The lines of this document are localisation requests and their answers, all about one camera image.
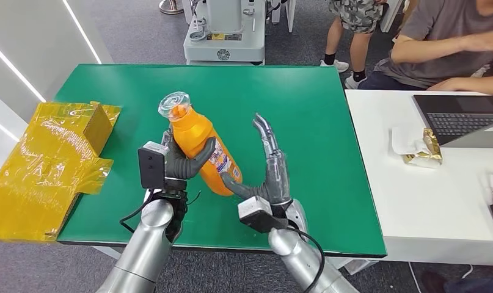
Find person's hand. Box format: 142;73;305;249
462;27;493;56

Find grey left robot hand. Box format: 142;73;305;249
161;129;217;181

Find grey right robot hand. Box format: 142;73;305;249
221;113;293;207

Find orange detergent bottle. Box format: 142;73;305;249
158;91;244;198

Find green table mat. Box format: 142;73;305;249
55;63;388;259

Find seated person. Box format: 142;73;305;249
357;0;493;96

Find dark laptop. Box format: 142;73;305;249
412;94;493;149

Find gold snack wrapper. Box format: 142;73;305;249
401;128;444;169

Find white tissue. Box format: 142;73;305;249
389;126;427;156

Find standing person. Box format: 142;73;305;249
320;0;389;90

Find yellow taped cardboard box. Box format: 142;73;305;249
0;101;122;244

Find white desk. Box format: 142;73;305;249
345;89;493;266

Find chrome stand base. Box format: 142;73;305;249
159;0;185;16

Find white furniture legs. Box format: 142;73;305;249
270;0;296;34

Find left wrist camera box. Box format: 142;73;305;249
137;141;171;191

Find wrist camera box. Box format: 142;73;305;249
137;141;171;191
237;196;290;234

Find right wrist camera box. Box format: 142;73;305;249
237;196;290;234

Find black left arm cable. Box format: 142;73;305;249
119;189;156;236

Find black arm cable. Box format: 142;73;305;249
119;189;156;236
287;225;326;293

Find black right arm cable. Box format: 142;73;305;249
287;225;326;293

